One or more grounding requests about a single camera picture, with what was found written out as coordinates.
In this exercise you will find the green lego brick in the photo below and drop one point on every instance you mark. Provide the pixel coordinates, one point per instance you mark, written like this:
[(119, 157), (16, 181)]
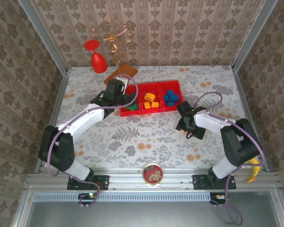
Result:
[(132, 108)]

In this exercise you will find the yellow lego brick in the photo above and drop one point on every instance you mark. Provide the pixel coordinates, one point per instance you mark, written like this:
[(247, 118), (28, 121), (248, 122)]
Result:
[(155, 105), (146, 105)]

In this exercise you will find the blue lego brick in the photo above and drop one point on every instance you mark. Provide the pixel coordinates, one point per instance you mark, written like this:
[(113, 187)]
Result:
[(171, 92), (168, 100), (175, 98)]

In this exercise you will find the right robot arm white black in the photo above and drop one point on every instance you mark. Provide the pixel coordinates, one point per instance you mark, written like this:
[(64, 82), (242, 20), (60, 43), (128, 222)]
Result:
[(210, 123)]

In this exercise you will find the red three-compartment tray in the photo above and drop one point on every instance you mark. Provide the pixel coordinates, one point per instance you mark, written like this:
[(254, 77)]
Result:
[(161, 111)]

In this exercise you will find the red plastic wine glass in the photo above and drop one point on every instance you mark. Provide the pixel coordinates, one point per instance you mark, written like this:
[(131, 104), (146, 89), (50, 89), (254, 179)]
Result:
[(99, 62)]

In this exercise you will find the floral tablecloth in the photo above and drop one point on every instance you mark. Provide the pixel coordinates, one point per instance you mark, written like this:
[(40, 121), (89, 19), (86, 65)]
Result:
[(144, 146)]

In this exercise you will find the round tin lid floral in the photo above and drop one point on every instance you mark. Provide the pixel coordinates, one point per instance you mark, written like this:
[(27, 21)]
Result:
[(153, 174)]

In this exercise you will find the black connector box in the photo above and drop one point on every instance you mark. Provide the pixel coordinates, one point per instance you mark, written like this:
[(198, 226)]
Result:
[(86, 197), (217, 198)]

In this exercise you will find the yellow banana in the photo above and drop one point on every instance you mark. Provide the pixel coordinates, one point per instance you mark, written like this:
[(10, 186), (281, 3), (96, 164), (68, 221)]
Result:
[(254, 170)]

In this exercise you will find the grey metal panel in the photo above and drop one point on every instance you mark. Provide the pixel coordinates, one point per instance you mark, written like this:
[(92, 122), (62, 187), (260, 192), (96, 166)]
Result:
[(144, 215)]

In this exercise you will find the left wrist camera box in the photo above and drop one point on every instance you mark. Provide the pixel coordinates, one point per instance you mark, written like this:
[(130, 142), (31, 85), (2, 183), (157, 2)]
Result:
[(114, 86)]

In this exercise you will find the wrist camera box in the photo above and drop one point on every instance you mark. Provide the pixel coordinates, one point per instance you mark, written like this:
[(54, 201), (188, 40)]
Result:
[(114, 86), (184, 108)]

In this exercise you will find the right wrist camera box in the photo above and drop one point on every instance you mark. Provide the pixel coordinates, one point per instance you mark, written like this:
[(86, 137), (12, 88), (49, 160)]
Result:
[(184, 108)]

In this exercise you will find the aluminium side rail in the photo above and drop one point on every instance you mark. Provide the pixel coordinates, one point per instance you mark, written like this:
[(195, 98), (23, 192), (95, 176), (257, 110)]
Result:
[(58, 101), (246, 106)]

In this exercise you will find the aluminium front rail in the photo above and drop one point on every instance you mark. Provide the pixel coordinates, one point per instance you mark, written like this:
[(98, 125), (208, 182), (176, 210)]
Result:
[(123, 177)]

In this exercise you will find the aluminium frame post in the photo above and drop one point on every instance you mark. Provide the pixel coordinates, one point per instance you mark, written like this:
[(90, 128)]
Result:
[(253, 35), (43, 35)]

